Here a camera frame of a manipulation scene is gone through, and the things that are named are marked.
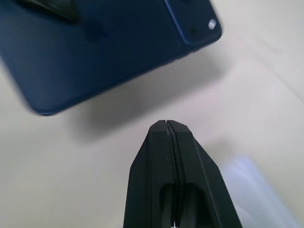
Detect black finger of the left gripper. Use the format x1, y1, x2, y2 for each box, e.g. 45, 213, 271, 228
16, 0, 79, 23

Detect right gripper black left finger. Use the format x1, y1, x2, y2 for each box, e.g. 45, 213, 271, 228
123, 120, 178, 228

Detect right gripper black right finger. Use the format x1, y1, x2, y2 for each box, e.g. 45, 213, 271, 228
167, 120, 243, 228

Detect dark blue smartphone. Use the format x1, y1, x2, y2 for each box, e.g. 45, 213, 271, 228
0, 0, 223, 117

